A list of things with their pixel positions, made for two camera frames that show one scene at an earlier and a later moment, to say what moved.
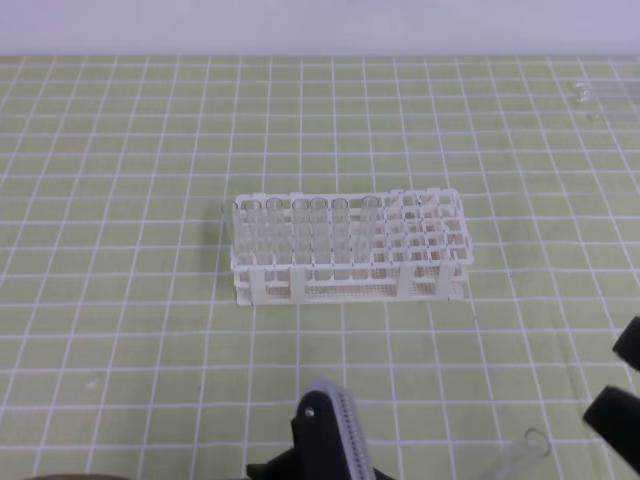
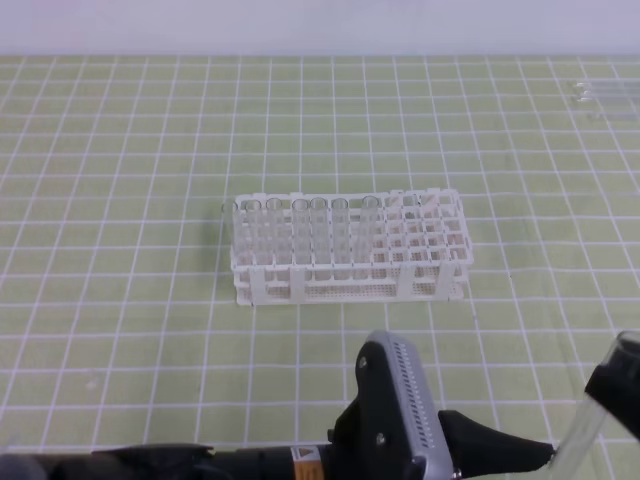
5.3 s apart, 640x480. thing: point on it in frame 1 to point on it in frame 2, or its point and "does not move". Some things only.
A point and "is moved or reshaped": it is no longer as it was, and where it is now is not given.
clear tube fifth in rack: x=320 y=240 does not move
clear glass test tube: x=531 y=448 is moved or reshaped
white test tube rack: x=349 y=247 does not move
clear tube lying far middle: x=607 y=98 does not move
